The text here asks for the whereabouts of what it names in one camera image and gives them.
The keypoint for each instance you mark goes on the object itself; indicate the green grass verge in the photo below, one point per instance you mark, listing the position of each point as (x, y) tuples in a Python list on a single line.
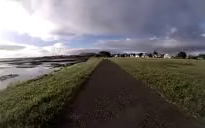
[(40, 96)]

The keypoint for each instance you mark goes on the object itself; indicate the tidal water and mudflats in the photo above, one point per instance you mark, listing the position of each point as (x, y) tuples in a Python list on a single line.
[(16, 71)]

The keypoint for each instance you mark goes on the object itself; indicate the row of distant houses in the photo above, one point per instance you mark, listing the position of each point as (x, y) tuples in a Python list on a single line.
[(146, 55)]

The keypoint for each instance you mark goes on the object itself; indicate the green grass field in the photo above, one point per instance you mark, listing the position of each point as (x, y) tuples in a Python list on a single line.
[(170, 76)]

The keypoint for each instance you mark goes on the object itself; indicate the dark asphalt path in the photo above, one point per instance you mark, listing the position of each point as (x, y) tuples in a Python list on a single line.
[(113, 96)]

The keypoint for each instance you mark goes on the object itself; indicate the row of distant trees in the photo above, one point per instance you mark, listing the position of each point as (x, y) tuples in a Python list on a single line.
[(181, 55)]

